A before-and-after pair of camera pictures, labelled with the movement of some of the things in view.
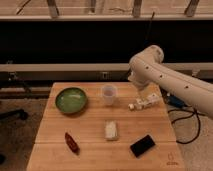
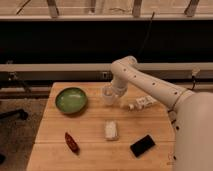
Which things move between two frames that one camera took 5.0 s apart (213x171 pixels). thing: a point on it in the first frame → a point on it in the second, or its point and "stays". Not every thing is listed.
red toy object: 72,143 stays
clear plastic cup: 109,92 stays
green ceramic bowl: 71,100 stays
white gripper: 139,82 → 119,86
